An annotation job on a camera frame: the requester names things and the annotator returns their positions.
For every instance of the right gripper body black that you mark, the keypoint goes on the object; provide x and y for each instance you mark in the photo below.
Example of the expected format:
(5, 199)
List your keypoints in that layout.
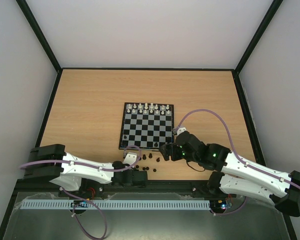
(170, 152)

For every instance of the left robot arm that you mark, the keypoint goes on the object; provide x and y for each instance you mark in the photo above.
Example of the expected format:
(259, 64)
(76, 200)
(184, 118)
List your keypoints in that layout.
(53, 164)

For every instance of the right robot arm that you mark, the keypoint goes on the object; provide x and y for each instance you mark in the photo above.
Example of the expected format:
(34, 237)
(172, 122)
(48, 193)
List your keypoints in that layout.
(233, 174)

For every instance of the black and silver chessboard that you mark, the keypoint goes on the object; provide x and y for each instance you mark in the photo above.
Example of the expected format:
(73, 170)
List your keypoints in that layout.
(143, 130)

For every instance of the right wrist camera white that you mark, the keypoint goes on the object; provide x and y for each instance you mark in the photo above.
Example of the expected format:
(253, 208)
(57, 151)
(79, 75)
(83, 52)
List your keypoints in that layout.
(179, 130)

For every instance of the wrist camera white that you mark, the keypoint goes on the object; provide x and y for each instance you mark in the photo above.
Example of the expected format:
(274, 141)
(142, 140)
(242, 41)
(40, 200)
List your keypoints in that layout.
(179, 130)
(130, 158)

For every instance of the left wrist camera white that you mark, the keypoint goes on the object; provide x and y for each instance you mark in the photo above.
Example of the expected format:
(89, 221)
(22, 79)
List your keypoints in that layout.
(130, 158)

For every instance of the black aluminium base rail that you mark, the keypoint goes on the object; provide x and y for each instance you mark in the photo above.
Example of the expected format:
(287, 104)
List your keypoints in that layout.
(89, 188)

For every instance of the light blue cable duct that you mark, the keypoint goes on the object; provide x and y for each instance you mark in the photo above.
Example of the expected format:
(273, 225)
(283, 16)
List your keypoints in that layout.
(67, 204)

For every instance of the black cage frame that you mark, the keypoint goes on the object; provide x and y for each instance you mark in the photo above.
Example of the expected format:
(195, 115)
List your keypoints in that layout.
(272, 10)

